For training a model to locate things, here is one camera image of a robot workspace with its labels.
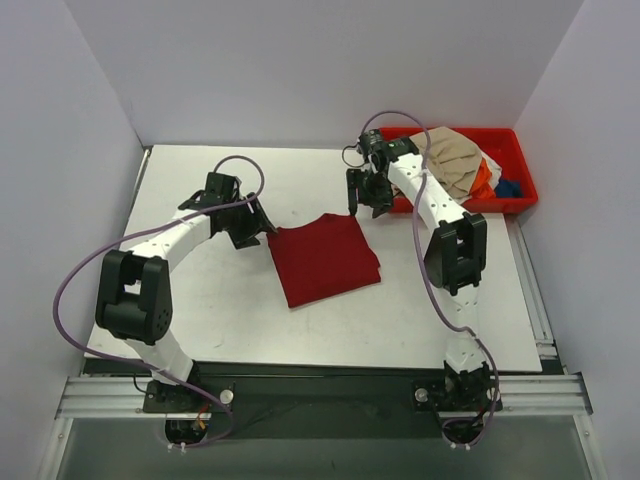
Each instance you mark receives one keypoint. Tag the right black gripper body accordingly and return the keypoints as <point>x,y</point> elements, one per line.
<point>370,188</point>

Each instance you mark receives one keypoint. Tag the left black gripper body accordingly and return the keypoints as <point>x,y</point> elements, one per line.
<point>245,226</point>

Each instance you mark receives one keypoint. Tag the red t-shirt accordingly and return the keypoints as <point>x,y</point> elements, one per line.
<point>324,258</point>

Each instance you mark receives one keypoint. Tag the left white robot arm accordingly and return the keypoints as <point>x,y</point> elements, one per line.
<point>134,302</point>

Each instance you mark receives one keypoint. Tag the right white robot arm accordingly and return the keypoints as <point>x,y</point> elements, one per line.
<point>450,245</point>

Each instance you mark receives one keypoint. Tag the beige t-shirt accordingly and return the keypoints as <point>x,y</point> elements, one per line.
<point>453,159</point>

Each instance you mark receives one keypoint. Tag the orange t-shirt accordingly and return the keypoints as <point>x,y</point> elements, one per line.
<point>481,188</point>

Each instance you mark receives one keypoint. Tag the blue t-shirt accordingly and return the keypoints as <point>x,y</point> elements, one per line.
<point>508,189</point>

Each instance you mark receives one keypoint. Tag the red plastic bin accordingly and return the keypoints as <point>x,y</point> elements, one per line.
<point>502,145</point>

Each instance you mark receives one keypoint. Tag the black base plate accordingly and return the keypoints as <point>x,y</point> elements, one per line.
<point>243,401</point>

